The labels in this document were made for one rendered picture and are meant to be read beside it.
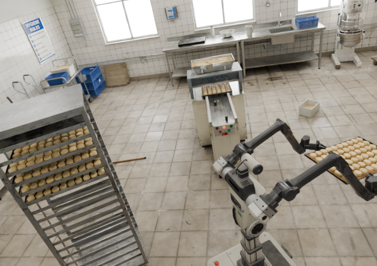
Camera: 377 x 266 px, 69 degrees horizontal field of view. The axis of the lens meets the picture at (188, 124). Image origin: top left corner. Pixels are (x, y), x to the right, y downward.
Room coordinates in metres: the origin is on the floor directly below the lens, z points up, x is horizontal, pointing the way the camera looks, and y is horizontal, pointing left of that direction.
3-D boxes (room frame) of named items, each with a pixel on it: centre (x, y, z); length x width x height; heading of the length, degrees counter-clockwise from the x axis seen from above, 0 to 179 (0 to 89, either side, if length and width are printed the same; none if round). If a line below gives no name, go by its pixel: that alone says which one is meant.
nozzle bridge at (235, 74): (3.52, -0.47, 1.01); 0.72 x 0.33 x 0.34; 85
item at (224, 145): (3.02, -0.43, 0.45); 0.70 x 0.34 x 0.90; 175
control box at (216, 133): (2.65, -0.39, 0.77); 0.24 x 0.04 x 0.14; 85
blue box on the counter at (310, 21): (5.82, -2.88, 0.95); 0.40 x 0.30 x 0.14; 81
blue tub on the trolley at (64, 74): (5.65, 2.47, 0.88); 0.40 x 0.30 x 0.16; 81
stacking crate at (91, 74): (6.77, 2.20, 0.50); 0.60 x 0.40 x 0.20; 170
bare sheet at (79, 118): (1.78, 1.02, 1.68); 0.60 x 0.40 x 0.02; 106
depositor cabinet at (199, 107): (3.99, -0.52, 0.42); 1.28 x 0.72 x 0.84; 175
